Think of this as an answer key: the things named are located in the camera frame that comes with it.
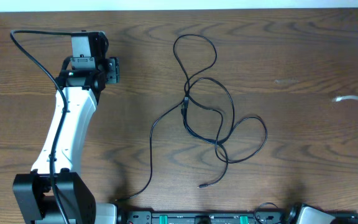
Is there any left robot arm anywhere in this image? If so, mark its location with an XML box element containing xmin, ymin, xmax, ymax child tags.
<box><xmin>12</xmin><ymin>30</ymin><xmax>119</xmax><ymax>223</ymax></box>

